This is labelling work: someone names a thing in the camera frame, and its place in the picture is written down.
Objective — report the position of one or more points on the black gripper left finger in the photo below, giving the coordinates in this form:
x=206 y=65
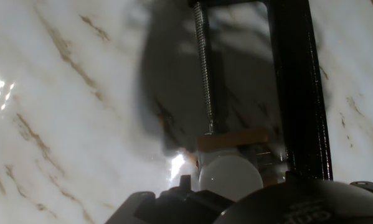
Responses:
x=173 y=207

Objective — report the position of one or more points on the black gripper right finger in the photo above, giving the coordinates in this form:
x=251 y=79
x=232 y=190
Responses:
x=371 y=186

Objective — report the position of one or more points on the white light bulb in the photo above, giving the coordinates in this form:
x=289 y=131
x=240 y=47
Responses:
x=231 y=177

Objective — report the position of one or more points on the black iron C-clamp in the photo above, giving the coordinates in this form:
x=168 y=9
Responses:
x=298 y=93

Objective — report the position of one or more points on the marble pattern mat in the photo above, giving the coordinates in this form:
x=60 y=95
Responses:
x=80 y=124

